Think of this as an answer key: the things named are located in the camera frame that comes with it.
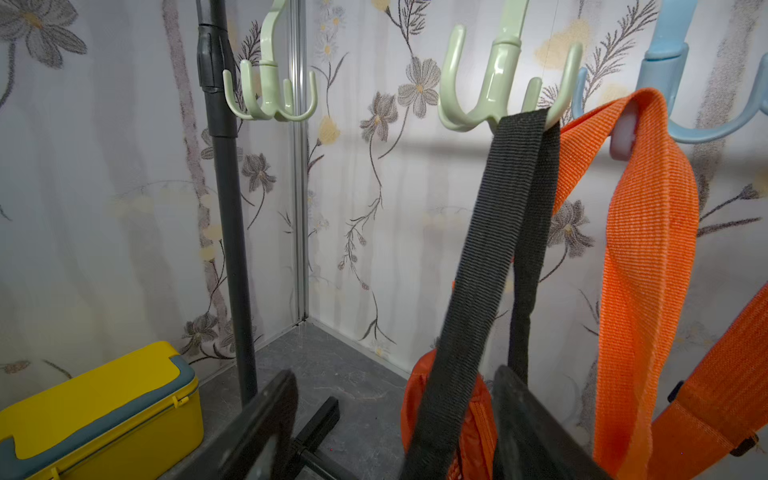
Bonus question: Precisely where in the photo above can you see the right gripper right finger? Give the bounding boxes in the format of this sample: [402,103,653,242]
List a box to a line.
[492,366,609,479]

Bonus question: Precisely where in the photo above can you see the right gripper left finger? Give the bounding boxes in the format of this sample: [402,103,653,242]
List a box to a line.
[177,370,298,479]

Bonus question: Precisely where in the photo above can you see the black crescent bag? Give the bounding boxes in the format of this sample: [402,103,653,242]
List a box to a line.
[400,109,560,479]

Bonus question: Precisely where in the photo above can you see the green hook far left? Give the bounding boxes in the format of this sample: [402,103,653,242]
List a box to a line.
[222,0,318,122]

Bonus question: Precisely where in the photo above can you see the green hook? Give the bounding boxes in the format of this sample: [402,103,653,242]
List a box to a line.
[438,0,583,132]
[222,0,318,122]

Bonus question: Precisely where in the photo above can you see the blue hook left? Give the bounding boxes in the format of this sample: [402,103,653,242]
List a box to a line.
[571,1,767,145]

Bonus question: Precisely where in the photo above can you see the yellow storage box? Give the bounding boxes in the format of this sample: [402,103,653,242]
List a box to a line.
[1,341,204,479]

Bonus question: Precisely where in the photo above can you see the black clothes rack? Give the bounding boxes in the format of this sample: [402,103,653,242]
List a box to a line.
[194,0,361,480]

